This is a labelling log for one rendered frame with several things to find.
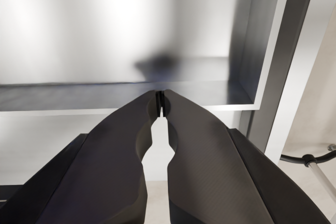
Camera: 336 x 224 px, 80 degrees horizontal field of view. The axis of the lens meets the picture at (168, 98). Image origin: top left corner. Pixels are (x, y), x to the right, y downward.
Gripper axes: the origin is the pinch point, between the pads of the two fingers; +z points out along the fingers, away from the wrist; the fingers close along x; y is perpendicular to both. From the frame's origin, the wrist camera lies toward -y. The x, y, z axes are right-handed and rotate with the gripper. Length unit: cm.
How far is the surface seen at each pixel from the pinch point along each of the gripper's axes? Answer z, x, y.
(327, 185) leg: 61, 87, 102
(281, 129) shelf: 3.6, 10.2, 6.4
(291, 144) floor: 91, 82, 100
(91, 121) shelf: 3.7, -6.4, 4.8
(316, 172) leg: 70, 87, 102
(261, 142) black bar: 1.6, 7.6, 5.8
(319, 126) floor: 91, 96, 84
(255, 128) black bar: 1.6, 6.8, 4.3
